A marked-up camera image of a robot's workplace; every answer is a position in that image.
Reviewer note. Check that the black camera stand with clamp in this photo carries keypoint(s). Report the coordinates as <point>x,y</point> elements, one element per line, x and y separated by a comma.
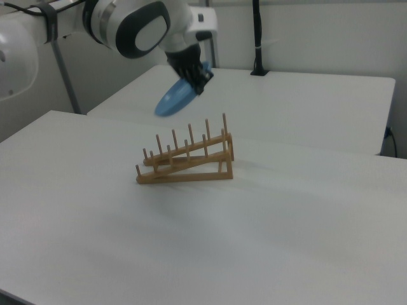
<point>258,38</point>

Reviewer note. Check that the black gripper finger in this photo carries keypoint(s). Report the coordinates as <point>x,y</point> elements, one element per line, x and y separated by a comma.
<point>199,89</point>
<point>208,76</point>

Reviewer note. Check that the wooden plate rack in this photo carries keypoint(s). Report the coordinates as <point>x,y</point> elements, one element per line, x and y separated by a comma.
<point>190,165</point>

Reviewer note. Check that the grey metal frame post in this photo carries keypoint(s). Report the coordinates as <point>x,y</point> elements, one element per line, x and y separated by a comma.
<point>66,79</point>

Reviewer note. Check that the blue plate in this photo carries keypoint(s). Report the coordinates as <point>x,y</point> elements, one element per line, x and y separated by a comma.
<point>175,100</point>

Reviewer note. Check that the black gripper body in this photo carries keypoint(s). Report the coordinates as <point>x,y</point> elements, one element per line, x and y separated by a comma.
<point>186,62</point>

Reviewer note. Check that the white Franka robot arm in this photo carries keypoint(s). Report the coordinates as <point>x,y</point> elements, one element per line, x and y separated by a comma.
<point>143,31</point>

